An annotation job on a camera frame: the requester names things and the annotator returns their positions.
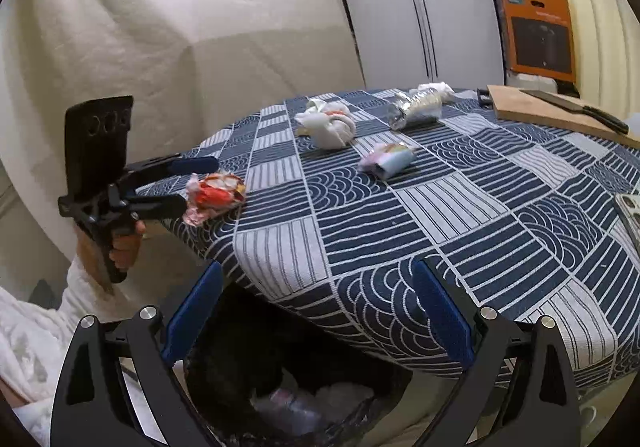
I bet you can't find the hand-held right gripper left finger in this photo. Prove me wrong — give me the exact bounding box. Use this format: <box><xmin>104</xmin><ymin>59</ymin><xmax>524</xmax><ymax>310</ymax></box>
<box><xmin>50</xmin><ymin>261</ymin><xmax>224</xmax><ymax>447</ymax></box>

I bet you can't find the red white wrapper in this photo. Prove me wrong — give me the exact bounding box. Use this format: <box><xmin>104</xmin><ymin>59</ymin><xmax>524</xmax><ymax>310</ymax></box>
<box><xmin>184</xmin><ymin>171</ymin><xmax>247</xmax><ymax>226</ymax></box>

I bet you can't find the small white plastic bag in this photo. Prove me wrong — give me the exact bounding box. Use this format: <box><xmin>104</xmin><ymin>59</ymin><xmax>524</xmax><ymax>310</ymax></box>
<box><xmin>416</xmin><ymin>82</ymin><xmax>457</xmax><ymax>104</ymax></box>

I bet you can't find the black handled cleaver knife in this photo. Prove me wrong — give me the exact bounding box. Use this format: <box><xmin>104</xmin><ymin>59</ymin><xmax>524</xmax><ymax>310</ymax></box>
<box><xmin>519</xmin><ymin>89</ymin><xmax>630</xmax><ymax>136</ymax></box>

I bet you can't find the blue white patterned tablecloth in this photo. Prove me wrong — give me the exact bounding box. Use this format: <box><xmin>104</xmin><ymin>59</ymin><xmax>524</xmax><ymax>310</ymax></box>
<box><xmin>135</xmin><ymin>88</ymin><xmax>640</xmax><ymax>390</ymax></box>

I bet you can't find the white wardrobe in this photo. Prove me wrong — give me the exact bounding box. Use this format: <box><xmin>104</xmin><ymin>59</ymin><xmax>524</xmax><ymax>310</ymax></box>
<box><xmin>319</xmin><ymin>0</ymin><xmax>507</xmax><ymax>92</ymax></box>

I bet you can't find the cream curtain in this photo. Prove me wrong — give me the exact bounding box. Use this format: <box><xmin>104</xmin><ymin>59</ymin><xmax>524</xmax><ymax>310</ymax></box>
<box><xmin>520</xmin><ymin>0</ymin><xmax>640</xmax><ymax>120</ymax></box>

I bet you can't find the white box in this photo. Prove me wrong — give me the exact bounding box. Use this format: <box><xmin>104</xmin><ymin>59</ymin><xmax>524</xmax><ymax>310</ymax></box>
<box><xmin>505</xmin><ymin>71</ymin><xmax>559</xmax><ymax>95</ymax></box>

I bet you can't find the silver foil wrapper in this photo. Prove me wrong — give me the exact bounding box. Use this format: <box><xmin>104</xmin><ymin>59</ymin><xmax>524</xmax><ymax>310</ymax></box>
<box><xmin>389</xmin><ymin>92</ymin><xmax>444</xmax><ymax>131</ymax></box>

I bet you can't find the grey flat device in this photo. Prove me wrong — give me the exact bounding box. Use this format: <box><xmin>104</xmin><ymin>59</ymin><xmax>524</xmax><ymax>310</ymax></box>
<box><xmin>614</xmin><ymin>193</ymin><xmax>640</xmax><ymax>244</ymax></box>

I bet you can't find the person's left hand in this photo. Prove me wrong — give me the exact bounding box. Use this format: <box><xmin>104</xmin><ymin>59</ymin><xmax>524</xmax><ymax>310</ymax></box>
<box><xmin>77</xmin><ymin>221</ymin><xmax>146</xmax><ymax>290</ymax></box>

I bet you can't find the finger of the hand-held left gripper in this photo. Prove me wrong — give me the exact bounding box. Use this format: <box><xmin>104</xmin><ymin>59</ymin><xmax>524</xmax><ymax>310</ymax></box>
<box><xmin>120</xmin><ymin>154</ymin><xmax>220</xmax><ymax>188</ymax></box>
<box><xmin>125</xmin><ymin>195</ymin><xmax>188</xmax><ymax>212</ymax></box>

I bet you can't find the crumpled clear plastic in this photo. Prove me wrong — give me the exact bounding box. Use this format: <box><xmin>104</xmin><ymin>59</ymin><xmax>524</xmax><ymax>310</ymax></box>
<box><xmin>249</xmin><ymin>381</ymin><xmax>377</xmax><ymax>435</ymax></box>

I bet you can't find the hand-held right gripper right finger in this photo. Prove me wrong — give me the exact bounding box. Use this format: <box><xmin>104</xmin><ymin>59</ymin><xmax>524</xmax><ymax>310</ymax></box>
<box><xmin>411</xmin><ymin>257</ymin><xmax>581</xmax><ymax>447</ymax></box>

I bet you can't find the wooden cutting board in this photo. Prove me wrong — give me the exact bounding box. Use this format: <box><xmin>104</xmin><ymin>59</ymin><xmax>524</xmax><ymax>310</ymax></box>
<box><xmin>476</xmin><ymin>85</ymin><xmax>640</xmax><ymax>148</ymax></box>

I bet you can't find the cream backdrop sheet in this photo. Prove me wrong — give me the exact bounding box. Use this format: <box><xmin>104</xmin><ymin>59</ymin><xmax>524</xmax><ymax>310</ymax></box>
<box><xmin>0</xmin><ymin>0</ymin><xmax>368</xmax><ymax>280</ymax></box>

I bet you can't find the white sleeved left forearm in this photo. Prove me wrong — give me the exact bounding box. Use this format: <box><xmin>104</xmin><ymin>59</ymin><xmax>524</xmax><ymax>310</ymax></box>
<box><xmin>0</xmin><ymin>257</ymin><xmax>118</xmax><ymax>408</ymax></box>

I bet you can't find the bin with black liner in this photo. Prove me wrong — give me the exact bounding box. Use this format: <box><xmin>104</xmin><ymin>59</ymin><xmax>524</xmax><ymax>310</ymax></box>
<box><xmin>181</xmin><ymin>284</ymin><xmax>418</xmax><ymax>447</ymax></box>

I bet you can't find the pastel wrapper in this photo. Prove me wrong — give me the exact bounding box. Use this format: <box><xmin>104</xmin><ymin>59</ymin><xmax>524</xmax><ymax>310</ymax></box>
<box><xmin>357</xmin><ymin>142</ymin><xmax>417</xmax><ymax>178</ymax></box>

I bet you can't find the orange cardboard box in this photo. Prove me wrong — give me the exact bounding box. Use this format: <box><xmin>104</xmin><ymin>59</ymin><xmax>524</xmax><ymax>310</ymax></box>
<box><xmin>494</xmin><ymin>0</ymin><xmax>576</xmax><ymax>84</ymax></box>

